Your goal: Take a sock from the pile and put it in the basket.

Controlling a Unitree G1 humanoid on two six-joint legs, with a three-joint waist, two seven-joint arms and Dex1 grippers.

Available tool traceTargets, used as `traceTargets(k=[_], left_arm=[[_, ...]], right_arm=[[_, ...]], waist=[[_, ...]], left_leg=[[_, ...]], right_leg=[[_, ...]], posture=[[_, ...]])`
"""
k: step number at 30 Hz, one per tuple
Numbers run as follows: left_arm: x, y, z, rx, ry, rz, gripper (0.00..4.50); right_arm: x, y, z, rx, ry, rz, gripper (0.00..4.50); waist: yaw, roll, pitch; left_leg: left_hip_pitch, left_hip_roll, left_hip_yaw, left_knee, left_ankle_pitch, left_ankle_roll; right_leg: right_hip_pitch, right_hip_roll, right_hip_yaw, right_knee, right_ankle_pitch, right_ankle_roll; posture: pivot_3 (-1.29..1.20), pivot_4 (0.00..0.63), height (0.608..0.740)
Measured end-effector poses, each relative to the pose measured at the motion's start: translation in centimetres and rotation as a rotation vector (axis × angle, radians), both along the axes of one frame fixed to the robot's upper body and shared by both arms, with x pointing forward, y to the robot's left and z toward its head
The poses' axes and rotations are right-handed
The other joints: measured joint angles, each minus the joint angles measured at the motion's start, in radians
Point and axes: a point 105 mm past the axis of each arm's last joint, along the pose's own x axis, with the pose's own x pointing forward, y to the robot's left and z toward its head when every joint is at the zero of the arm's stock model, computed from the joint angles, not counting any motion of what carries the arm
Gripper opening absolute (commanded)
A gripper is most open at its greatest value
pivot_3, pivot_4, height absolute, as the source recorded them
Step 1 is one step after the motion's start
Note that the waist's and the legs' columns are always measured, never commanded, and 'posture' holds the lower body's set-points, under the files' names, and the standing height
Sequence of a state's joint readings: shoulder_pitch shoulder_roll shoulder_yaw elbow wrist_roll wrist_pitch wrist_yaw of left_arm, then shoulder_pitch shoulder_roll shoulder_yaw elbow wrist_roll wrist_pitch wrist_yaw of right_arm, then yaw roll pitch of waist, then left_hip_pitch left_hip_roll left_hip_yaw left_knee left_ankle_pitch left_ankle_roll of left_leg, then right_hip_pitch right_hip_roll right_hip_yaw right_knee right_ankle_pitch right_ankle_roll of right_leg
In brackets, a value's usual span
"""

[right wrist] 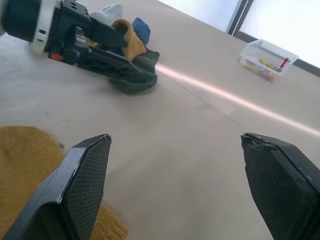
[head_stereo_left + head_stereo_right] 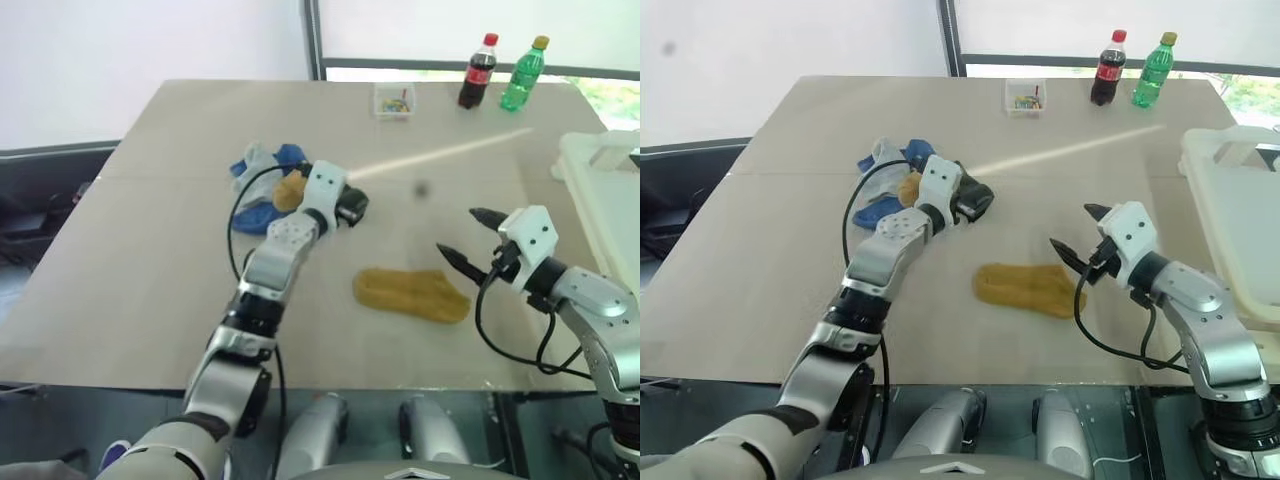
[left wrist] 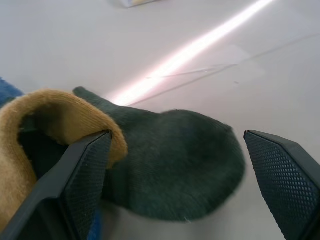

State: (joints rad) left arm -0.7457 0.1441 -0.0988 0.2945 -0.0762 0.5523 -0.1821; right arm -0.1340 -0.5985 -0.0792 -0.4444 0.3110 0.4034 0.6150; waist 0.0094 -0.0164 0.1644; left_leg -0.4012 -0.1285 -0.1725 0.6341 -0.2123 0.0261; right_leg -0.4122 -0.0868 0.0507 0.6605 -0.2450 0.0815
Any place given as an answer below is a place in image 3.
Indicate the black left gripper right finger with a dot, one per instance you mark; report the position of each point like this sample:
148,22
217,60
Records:
287,180

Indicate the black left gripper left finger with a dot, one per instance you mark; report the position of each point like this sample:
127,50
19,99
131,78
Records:
75,180

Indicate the mustard yellow sock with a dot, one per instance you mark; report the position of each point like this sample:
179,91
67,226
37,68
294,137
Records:
62,112

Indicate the dark green sock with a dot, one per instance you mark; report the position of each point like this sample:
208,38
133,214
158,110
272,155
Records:
180,165

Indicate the blue sock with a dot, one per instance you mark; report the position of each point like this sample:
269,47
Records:
7,91

